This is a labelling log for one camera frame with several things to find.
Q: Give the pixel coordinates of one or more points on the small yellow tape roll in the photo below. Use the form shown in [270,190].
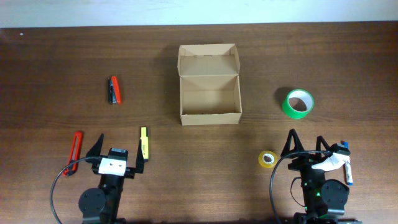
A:
[267,159]

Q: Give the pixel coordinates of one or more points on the green tape roll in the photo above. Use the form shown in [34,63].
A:
[298,103]

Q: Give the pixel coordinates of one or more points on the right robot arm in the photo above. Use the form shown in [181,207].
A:
[324,199]

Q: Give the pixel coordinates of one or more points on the brown cardboard box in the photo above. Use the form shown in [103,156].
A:
[209,84]

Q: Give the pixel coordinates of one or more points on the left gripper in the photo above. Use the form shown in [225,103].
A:
[130,172]

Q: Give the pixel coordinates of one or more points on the red black stapler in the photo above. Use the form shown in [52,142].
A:
[114,93]

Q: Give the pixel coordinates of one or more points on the red utility knife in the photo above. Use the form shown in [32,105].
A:
[74,154]

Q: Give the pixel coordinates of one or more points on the yellow highlighter pen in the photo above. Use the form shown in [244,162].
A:
[144,143]

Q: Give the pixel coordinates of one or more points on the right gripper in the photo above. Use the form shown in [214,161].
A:
[304,162]

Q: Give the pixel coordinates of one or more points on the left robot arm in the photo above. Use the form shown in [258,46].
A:
[101,204]

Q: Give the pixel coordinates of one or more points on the blue white marker pen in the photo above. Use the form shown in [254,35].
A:
[348,172]

